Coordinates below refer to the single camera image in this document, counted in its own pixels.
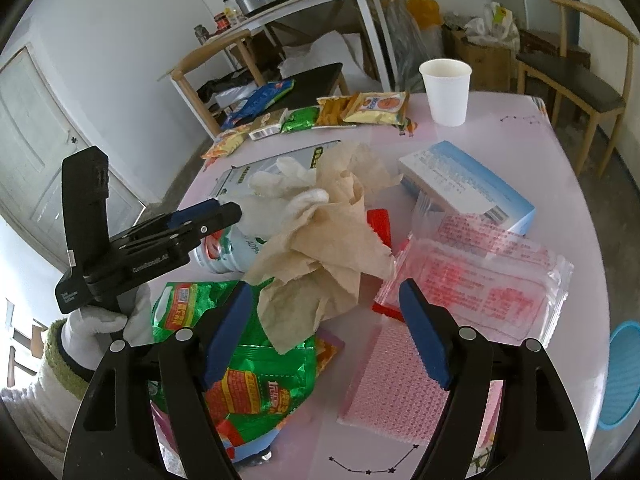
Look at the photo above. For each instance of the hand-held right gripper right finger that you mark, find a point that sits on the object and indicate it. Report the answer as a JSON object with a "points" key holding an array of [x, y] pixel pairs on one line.
{"points": [[425, 335]]}

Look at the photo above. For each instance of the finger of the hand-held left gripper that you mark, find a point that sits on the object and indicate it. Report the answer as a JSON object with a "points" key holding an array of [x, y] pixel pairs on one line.
{"points": [[192, 214], [220, 216]]}

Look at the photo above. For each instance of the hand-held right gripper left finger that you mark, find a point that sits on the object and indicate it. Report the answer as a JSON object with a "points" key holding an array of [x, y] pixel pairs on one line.
{"points": [[225, 335]]}

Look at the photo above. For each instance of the white drink bottle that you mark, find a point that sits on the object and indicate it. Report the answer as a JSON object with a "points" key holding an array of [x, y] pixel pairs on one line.
{"points": [[230, 257]]}

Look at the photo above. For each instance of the white disposable glove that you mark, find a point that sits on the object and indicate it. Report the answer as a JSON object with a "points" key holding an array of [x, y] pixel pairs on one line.
{"points": [[285, 200]]}

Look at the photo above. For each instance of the brown paper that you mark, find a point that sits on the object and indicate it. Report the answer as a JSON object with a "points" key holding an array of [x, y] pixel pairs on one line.
{"points": [[325, 250]]}

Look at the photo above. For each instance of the blue plastic basket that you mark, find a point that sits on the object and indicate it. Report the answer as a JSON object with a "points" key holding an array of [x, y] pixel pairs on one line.
{"points": [[622, 380]]}

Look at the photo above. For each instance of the person's left forearm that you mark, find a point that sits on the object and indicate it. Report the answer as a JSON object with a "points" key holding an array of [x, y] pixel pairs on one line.
{"points": [[45, 410]]}

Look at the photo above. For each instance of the person's left hand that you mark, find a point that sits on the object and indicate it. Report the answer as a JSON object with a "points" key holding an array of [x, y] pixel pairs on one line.
{"points": [[90, 325]]}

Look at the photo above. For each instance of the pink bubble wrap sheet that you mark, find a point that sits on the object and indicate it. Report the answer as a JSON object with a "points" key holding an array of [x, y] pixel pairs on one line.
{"points": [[390, 385]]}

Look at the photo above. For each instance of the green snack bag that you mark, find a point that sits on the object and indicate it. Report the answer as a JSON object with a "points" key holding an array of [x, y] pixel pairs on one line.
{"points": [[260, 385]]}

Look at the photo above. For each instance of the clear red-printed zip bag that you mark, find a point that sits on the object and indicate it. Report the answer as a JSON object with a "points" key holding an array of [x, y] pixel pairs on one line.
{"points": [[475, 295], [480, 230]]}

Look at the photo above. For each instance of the orange snack packet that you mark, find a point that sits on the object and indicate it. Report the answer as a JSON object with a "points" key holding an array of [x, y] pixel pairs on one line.
{"points": [[225, 145]]}

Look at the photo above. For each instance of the white door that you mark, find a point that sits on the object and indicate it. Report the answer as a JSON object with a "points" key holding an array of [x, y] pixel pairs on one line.
{"points": [[35, 150]]}

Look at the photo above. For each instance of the beige small box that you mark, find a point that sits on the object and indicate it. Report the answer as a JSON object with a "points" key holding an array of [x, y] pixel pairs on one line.
{"points": [[267, 125]]}

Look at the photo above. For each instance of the blue snack bag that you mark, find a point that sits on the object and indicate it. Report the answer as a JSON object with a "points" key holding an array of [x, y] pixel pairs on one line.
{"points": [[260, 100]]}

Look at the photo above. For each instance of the red plastic cap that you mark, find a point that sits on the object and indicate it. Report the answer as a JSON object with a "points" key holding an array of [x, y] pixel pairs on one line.
{"points": [[380, 220]]}

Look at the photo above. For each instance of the green snack packet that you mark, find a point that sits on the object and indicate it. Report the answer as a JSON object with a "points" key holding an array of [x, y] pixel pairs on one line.
{"points": [[300, 120]]}

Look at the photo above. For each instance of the black bag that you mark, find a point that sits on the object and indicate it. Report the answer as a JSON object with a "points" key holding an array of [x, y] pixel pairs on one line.
{"points": [[225, 85]]}

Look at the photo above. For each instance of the yellow-brown snack packet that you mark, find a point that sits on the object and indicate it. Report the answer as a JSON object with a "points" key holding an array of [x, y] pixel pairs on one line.
{"points": [[332, 110]]}

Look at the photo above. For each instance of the wooden chair with black seat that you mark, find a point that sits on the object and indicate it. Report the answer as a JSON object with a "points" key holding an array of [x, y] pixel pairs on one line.
{"points": [[300, 77], [575, 72]]}

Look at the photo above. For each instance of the blue and white cardboard box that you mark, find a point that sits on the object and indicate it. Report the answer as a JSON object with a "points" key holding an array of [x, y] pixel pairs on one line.
{"points": [[460, 175]]}

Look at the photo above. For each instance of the dark small bottle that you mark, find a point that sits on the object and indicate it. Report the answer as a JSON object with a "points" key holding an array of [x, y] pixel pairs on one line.
{"points": [[201, 35]]}

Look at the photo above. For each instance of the yellow biscuit packet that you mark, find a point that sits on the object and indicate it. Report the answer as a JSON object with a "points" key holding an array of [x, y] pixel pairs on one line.
{"points": [[377, 107]]}

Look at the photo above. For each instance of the white cloth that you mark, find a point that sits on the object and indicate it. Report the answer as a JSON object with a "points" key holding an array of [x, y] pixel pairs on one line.
{"points": [[320, 52]]}

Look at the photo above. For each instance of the red sauce jar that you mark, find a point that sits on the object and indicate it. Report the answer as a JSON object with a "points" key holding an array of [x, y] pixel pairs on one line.
{"points": [[221, 21]]}

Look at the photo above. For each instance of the white paper cup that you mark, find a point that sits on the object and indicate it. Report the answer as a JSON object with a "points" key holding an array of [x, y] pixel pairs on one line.
{"points": [[447, 95]]}

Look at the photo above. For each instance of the clear plastic bag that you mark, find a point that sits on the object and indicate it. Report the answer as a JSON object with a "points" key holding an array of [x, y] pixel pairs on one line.
{"points": [[405, 40]]}

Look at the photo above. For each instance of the brown cardboard box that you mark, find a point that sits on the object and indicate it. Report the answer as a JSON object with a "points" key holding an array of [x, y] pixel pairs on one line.
{"points": [[482, 65]]}

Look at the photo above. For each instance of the yellow plastic bag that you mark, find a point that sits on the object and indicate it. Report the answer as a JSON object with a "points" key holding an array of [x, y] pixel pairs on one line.
{"points": [[425, 10]]}

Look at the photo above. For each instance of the white plastic bag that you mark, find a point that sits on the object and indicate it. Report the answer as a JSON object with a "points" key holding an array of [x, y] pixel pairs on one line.
{"points": [[492, 25]]}

